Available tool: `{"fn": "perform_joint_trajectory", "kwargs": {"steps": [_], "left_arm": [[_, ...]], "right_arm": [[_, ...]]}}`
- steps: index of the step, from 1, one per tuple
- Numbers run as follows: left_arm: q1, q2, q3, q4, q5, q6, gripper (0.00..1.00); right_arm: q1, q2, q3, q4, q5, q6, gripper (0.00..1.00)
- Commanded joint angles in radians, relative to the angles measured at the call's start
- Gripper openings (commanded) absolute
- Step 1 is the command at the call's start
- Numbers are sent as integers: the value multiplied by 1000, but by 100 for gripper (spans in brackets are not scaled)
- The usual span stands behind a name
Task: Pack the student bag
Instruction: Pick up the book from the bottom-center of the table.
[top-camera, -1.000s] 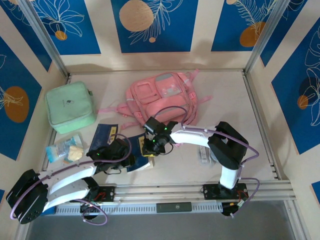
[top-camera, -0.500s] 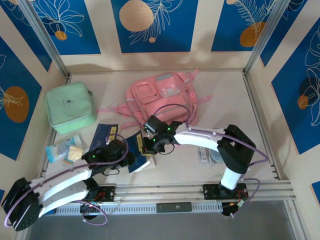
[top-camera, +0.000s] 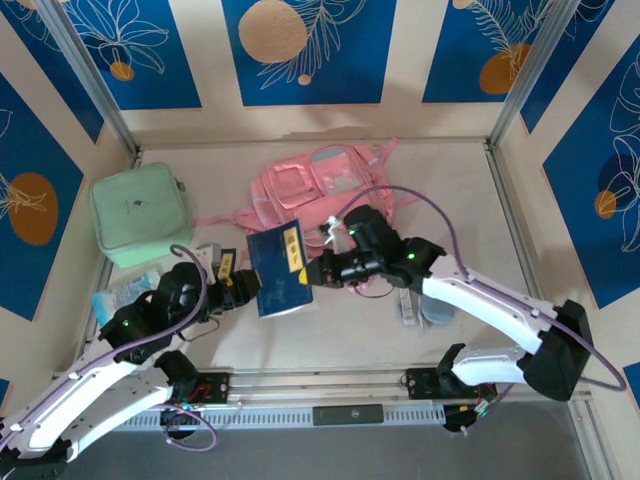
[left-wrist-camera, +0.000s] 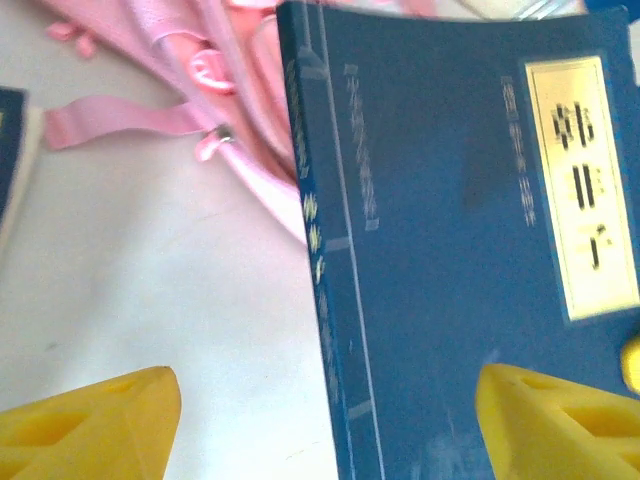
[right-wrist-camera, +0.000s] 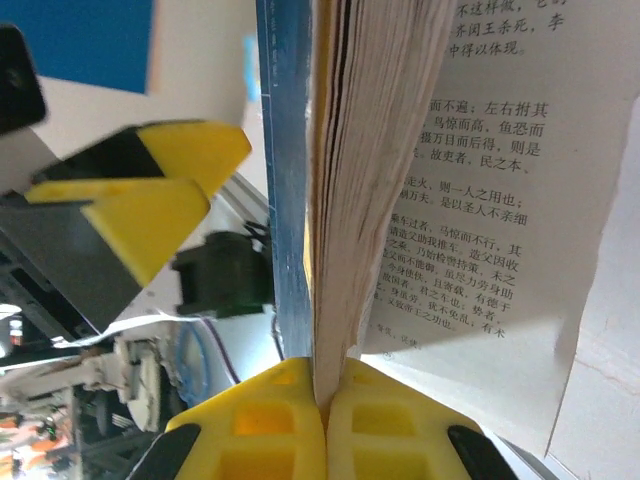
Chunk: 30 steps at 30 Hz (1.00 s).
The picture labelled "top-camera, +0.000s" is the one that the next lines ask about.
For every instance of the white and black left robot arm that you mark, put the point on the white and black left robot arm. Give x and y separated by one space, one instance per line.
90 415

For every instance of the aluminium frame post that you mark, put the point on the aluminium frame post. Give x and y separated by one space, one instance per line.
92 75
530 75

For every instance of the mint green square lunch bag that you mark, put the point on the mint green square lunch bag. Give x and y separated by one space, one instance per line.
135 210

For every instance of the light blue tissue pack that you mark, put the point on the light blue tissue pack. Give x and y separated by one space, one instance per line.
125 292

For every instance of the small white tube box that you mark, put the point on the small white tube box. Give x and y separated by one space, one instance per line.
407 310

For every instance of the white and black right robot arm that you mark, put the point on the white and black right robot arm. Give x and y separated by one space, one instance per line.
480 300

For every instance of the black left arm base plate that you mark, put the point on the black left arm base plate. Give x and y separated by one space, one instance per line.
215 387

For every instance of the dark rectangular sensor bar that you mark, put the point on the dark rectangular sensor bar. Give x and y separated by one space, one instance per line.
347 415

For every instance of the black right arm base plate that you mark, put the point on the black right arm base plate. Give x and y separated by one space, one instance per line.
420 382

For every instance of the grey-blue oval pencil case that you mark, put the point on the grey-blue oval pencil case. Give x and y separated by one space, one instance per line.
437 312

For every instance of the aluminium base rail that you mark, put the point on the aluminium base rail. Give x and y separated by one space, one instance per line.
325 387

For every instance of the pink student backpack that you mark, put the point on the pink student backpack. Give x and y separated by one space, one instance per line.
300 190

